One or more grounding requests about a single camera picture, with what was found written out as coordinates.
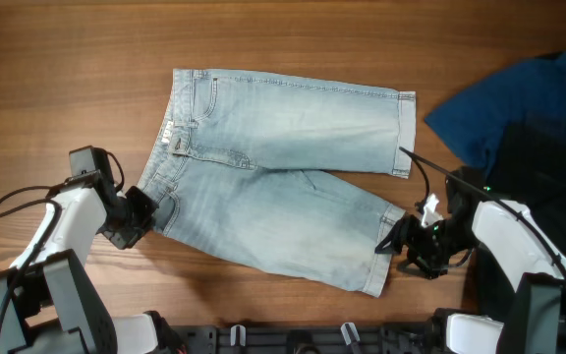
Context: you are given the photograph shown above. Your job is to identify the light blue denim shorts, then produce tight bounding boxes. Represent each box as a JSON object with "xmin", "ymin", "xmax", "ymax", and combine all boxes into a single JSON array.
[{"xmin": 139, "ymin": 69, "xmax": 416, "ymax": 297}]

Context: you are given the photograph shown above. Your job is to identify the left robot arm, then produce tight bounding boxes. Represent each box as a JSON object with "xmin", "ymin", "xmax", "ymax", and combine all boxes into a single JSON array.
[{"xmin": 0, "ymin": 146, "xmax": 188, "ymax": 353}]

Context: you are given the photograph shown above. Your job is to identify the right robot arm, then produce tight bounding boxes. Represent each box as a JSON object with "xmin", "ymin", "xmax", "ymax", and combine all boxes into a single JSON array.
[{"xmin": 375, "ymin": 167, "xmax": 566, "ymax": 353}]

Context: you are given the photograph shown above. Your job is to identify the blue polo shirt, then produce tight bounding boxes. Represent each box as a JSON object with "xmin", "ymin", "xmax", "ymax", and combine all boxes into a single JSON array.
[{"xmin": 424, "ymin": 51, "xmax": 566, "ymax": 171}]

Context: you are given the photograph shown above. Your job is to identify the black garment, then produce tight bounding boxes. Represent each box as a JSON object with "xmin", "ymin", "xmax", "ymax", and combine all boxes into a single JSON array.
[{"xmin": 486, "ymin": 122, "xmax": 566, "ymax": 257}]

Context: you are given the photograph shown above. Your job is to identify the left black cable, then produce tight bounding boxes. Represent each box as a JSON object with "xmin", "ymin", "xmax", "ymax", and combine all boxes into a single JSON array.
[{"xmin": 0, "ymin": 184, "xmax": 68, "ymax": 354}]

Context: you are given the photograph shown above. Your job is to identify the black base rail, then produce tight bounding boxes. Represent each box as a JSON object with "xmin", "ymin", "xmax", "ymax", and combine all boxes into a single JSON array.
[{"xmin": 174, "ymin": 323, "xmax": 443, "ymax": 354}]

